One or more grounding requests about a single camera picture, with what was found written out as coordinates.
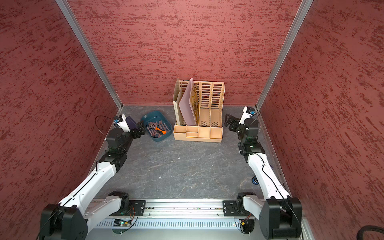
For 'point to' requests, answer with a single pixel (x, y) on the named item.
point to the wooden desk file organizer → (208, 101)
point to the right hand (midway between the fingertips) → (231, 118)
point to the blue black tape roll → (254, 180)
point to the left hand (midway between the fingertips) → (136, 125)
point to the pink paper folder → (187, 105)
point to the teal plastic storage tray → (157, 125)
